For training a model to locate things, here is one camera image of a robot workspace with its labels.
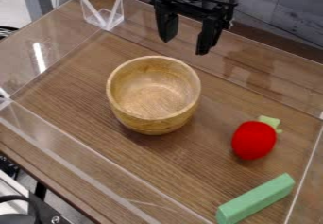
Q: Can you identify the clear acrylic corner bracket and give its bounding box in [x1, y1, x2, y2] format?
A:
[80, 0, 125, 31]

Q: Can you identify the black metal bracket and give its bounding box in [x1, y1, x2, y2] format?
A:
[28, 194, 73, 224]

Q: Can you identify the clear acrylic enclosure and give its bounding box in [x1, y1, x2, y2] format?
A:
[0, 0, 323, 224]

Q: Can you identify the black cable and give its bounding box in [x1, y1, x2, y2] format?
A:
[0, 195, 42, 224]

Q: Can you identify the light wooden bowl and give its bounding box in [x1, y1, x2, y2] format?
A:
[105, 56, 201, 135]

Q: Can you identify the green foam stick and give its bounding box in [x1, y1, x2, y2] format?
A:
[216, 173, 295, 224]

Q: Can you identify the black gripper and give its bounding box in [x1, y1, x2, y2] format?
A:
[150, 0, 239, 55]

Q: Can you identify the red plush strawberry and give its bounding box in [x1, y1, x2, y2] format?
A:
[231, 115, 283, 160]

